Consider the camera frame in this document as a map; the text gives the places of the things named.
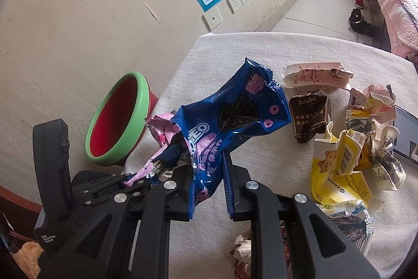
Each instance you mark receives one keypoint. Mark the blue cookie wrapper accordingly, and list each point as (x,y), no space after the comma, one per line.
(228,109)

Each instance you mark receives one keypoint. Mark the smartphone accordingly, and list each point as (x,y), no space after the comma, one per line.
(408,135)

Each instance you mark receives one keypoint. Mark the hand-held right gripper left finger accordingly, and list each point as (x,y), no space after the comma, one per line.
(178,200)

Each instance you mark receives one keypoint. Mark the flattened pink milk carton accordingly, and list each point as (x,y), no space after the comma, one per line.
(310,74)

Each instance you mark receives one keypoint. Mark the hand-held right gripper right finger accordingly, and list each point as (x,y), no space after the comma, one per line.
(230,187)

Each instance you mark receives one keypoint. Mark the crumpled white red wrapper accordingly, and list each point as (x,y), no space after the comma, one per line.
(240,249)

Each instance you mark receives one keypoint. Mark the pink foil wrapper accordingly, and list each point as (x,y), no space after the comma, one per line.
(161,132)

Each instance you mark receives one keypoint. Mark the yellow bear print carton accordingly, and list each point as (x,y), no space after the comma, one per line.
(329,174)

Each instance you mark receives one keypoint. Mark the crumpled pink white carton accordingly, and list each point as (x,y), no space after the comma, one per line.
(378,96)

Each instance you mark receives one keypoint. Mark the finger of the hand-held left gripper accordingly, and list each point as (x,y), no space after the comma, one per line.
(101,181)
(130,200)

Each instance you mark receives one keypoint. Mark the dark brown snack wrapper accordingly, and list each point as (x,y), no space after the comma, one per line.
(308,115)

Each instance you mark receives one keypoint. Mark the white table cloth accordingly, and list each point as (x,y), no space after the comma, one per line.
(228,50)

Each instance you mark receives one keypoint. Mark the red shoe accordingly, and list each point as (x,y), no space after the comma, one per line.
(360,2)

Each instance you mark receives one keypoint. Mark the tan fuzzy cloth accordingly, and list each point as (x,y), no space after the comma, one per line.
(29,254)

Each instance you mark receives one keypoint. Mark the red bin with green rim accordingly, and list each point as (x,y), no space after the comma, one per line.
(112,122)

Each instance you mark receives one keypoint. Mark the black white illustrated wrapper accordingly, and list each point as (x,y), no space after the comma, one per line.
(385,164)

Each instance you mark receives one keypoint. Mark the small yellow foil wrapper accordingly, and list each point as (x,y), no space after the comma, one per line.
(359,114)

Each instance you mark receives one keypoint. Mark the bed with pink blanket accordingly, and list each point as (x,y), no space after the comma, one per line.
(398,4)

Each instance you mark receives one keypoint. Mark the black shoe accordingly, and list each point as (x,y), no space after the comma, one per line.
(362,28)
(356,16)

